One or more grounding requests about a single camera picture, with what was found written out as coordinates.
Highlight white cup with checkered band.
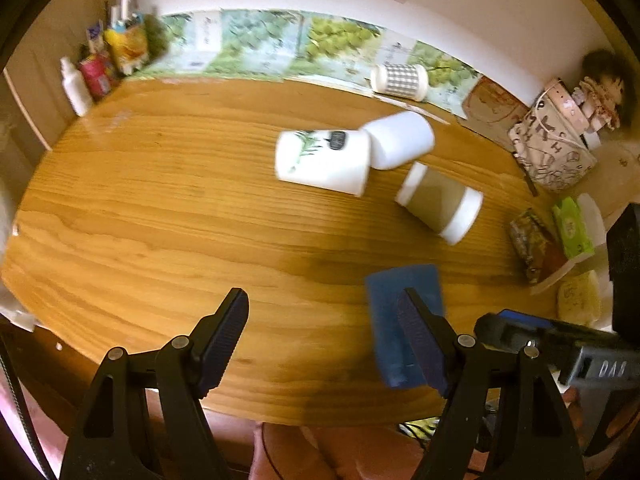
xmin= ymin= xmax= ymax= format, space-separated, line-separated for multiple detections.
xmin=369 ymin=63 xmax=429 ymax=103

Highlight white cup with leaf print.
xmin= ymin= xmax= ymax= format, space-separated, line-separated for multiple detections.
xmin=274 ymin=129 xmax=372 ymax=197

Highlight wooden side panel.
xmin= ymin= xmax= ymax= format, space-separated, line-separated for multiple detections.
xmin=0 ymin=0 xmax=117 ymax=152

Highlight plain white cup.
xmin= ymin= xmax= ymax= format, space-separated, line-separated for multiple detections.
xmin=362 ymin=111 xmax=435 ymax=171

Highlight dark green bundle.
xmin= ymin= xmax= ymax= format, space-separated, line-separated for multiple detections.
xmin=144 ymin=7 xmax=172 ymax=61

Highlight yellow sponge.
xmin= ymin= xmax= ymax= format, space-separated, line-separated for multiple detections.
xmin=556 ymin=269 xmax=602 ymax=322

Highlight printed fabric bag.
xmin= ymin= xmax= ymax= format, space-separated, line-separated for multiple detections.
xmin=509 ymin=77 xmax=599 ymax=194

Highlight person's leg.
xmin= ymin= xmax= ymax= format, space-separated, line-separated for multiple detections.
xmin=200 ymin=410 xmax=432 ymax=480

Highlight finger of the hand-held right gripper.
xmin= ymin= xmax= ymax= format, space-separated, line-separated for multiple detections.
xmin=473 ymin=310 xmax=568 ymax=358

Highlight green landscape wall poster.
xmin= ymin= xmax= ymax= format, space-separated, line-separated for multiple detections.
xmin=206 ymin=8 xmax=307 ymax=79
xmin=379 ymin=39 xmax=482 ymax=112
xmin=286 ymin=12 xmax=387 ymax=87
xmin=159 ymin=9 xmax=224 ymax=74

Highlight rag doll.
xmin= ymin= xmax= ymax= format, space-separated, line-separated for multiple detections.
xmin=574 ymin=49 xmax=627 ymax=134

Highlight brown snack packet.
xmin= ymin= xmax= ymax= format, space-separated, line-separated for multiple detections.
xmin=509 ymin=208 xmax=569 ymax=285

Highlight white plastic bottle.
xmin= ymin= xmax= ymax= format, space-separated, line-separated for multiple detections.
xmin=59 ymin=56 xmax=94 ymax=117

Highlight pink packet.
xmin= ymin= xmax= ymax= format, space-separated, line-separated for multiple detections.
xmin=78 ymin=52 xmax=114 ymax=99

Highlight white cup with brown band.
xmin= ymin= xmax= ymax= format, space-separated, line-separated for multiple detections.
xmin=394 ymin=162 xmax=484 ymax=246

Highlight black cable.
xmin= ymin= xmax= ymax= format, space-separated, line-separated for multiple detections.
xmin=0 ymin=334 xmax=55 ymax=480

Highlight blue cloth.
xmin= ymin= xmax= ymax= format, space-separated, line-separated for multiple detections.
xmin=364 ymin=263 xmax=446 ymax=389

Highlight small white bottles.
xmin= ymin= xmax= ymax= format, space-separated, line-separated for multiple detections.
xmin=107 ymin=0 xmax=143 ymax=32

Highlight yellow packet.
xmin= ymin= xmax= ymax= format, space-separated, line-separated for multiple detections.
xmin=104 ymin=24 xmax=151 ymax=77

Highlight brown wall poster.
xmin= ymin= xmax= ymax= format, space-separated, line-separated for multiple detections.
xmin=461 ymin=74 xmax=532 ymax=142

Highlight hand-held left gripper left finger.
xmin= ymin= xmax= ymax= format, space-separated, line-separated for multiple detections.
xmin=60 ymin=287 xmax=250 ymax=480

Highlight green tissue packet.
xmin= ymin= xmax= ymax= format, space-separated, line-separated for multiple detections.
xmin=551 ymin=196 xmax=596 ymax=261

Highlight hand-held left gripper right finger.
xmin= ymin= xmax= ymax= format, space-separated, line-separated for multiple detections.
xmin=397 ymin=287 xmax=586 ymax=480

